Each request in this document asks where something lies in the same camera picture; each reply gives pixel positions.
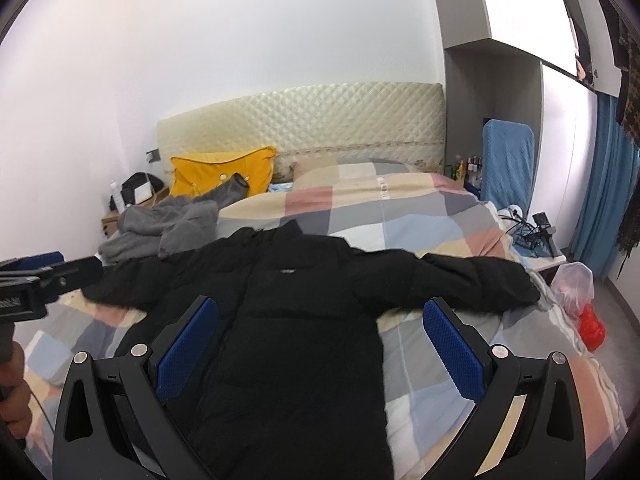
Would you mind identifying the black puffer jacket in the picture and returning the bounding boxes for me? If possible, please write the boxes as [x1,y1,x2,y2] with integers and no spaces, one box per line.
[84,222,540,479]

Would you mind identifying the person's left hand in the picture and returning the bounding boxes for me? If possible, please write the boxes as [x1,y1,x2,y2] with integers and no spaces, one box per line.
[0,341,32,440]

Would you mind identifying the wooden nightstand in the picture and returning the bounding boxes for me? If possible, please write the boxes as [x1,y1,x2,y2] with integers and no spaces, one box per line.
[101,186,172,239]

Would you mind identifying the red plastic bag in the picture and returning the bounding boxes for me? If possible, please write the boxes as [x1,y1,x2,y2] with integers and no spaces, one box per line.
[578,304,606,352]

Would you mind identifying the black bag on nightstand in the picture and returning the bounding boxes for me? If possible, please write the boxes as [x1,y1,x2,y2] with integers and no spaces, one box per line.
[120,171,165,206]

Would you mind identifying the grey hoodie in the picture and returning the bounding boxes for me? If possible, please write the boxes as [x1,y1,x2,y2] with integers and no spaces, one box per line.
[98,174,248,264]

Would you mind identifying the clear plastic bag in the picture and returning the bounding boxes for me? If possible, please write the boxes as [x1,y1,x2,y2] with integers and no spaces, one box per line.
[550,261,594,318]

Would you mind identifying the yellow pillow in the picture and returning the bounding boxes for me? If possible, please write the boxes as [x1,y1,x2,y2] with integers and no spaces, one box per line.
[170,146,277,197]

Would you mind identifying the black desk gadget stand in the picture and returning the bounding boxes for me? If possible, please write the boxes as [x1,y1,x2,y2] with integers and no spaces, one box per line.
[509,212,562,258]

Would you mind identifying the dark hanging scarf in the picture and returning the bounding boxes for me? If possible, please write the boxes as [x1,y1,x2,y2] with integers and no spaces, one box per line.
[614,18,639,273]

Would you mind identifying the bottles on shelf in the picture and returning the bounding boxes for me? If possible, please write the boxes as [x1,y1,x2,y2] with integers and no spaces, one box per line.
[444,155,483,190]

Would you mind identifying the blue curtain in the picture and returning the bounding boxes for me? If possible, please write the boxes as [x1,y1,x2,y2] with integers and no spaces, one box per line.
[570,93,626,278]

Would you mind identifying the patchwork checked duvet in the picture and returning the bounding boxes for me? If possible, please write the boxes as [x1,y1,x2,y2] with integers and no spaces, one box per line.
[16,172,627,479]

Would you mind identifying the blue towel covered chair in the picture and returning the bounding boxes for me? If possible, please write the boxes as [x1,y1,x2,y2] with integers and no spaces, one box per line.
[480,119,536,214]

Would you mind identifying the patchwork bed pillow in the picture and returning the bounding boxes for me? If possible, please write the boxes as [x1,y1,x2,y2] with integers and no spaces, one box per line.
[292,157,418,191]

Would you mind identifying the cream quilted headboard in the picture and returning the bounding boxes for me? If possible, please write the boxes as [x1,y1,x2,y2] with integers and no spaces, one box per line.
[156,81,446,181]

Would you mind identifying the grey wardrobe cabinet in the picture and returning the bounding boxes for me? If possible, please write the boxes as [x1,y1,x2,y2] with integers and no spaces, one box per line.
[426,0,601,201]

